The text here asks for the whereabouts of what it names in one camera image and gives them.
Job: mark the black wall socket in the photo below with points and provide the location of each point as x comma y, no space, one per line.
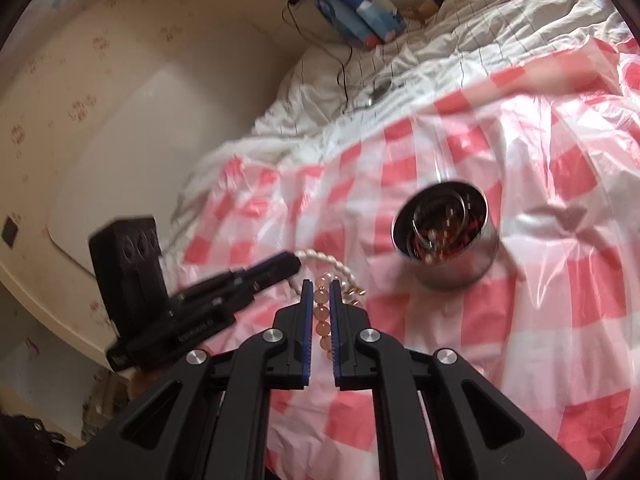
9,232

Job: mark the red checkered plastic sheet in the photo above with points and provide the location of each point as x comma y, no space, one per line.
550,320

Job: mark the white striped quilt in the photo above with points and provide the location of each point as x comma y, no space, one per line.
320,75

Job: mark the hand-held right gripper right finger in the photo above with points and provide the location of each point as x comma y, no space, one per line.
336,321

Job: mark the dark cloth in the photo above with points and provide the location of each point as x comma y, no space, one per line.
30,450

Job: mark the cream headboard panel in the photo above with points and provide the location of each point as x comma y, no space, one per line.
150,150

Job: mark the round metal tin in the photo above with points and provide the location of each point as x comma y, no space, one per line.
450,272

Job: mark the blue printed curtain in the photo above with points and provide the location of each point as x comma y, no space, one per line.
350,5

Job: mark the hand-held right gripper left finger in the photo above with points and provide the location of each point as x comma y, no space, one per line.
307,321

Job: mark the silver bangle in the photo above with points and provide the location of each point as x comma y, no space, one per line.
425,215

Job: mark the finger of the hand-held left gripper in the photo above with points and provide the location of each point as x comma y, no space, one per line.
215,295
272,270

